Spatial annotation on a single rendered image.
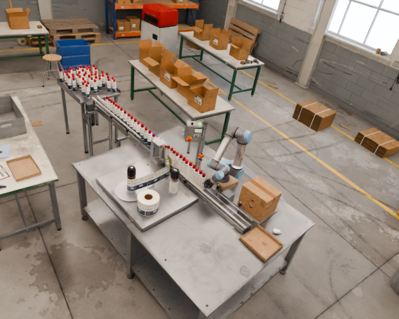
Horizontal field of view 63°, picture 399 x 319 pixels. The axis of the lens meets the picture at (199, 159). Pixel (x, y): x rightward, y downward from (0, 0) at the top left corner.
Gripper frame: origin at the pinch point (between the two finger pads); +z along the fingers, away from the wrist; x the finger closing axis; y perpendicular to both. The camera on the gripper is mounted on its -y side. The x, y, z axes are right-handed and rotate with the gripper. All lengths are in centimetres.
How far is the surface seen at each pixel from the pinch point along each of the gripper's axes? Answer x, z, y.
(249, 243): 66, -27, 9
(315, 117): -29, 95, -385
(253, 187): 25.4, -36.0, -22.7
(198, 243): 42, -12, 46
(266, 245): 76, -32, -2
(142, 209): -9, 2, 70
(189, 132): -52, -24, 0
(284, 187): 49, 80, -184
